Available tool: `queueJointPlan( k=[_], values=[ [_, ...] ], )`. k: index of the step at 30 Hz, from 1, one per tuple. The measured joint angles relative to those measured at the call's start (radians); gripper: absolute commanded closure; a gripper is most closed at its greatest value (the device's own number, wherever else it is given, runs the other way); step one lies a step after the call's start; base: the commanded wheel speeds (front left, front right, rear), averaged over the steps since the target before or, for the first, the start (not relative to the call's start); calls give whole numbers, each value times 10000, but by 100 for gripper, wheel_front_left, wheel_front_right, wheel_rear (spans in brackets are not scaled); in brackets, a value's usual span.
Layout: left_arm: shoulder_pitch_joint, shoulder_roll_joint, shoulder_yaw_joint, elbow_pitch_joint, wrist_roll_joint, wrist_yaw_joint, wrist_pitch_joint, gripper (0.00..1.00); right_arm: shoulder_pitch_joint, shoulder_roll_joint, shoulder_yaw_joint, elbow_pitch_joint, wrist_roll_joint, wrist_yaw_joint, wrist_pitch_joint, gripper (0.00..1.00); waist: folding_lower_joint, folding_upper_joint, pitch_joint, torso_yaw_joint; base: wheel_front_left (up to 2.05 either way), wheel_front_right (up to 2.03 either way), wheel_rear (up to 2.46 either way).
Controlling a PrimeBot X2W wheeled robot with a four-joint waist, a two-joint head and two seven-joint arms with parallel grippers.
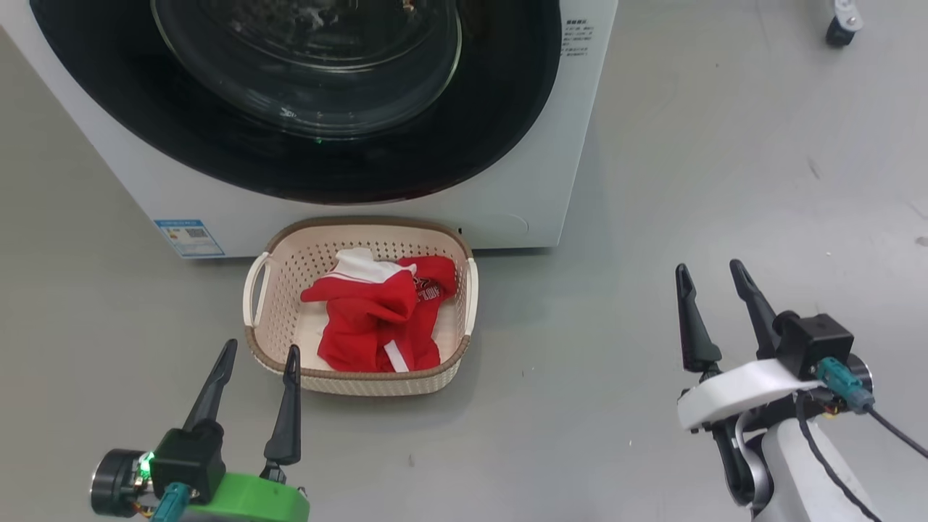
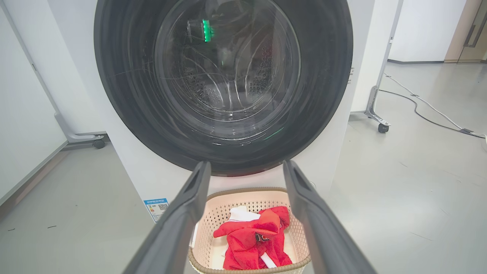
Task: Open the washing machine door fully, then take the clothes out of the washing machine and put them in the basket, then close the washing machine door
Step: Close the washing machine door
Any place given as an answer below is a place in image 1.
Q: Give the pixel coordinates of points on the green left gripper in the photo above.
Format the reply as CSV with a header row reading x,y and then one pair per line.
x,y
254,502

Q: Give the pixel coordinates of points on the red and white garment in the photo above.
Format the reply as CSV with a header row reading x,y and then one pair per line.
x,y
377,319

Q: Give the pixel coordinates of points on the small printed text label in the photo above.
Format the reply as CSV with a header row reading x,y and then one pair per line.
x,y
578,38

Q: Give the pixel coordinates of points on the white front-load washing machine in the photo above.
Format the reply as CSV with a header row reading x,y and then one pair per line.
x,y
573,145

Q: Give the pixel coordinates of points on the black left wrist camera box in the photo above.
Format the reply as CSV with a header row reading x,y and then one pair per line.
x,y
188,460

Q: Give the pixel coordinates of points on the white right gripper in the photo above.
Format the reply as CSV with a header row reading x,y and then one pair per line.
x,y
732,395

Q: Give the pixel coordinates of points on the black cylindrical right gripper motor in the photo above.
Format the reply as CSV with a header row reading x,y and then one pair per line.
x,y
861,368

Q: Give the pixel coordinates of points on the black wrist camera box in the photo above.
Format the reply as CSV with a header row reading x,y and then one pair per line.
x,y
815,341
188,460

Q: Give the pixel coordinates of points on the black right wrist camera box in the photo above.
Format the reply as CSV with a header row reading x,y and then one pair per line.
x,y
815,341

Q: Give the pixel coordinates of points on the grey rolling stand with caster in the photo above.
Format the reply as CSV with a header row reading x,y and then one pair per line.
x,y
841,25

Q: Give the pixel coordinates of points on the blue energy label sticker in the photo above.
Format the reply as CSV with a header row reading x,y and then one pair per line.
x,y
188,238

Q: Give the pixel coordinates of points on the black cylindrical left gripper motor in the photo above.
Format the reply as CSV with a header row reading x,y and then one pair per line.
x,y
112,482

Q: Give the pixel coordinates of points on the cream perforated laundry basket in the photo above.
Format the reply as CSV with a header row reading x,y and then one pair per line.
x,y
290,268

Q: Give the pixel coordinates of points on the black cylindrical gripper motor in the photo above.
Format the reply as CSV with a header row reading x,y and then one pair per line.
x,y
112,482
861,368

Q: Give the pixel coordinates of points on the dark round glass washer door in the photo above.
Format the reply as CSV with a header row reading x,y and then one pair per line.
x,y
493,123

